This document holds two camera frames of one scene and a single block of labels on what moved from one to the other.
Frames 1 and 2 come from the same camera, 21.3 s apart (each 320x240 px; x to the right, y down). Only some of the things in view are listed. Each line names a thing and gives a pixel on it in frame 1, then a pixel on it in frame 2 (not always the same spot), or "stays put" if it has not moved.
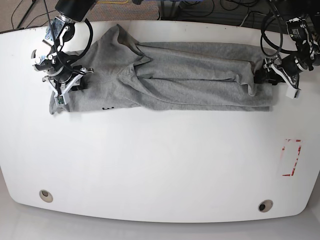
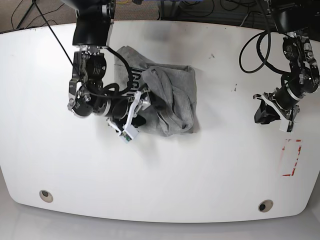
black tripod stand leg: x=33 y=2 stays put
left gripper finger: x=83 y=84 → x=157 y=101
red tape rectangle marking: x=298 y=155 stays put
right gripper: x=275 y=71 → x=284 y=100
